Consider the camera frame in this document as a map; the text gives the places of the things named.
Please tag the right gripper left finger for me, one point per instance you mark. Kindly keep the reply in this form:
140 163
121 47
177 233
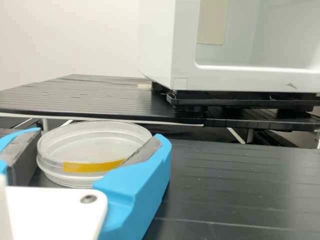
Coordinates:
20 147

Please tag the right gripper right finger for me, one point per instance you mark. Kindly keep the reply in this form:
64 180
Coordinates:
140 190

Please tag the petri dish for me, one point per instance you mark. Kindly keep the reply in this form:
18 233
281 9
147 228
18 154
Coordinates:
92 147

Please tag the white incubator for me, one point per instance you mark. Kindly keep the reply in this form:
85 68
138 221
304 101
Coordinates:
170 50

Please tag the black platform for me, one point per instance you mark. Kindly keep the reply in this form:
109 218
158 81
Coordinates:
250 123
87 97
237 187

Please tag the black tray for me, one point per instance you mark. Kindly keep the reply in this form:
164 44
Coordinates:
225 101

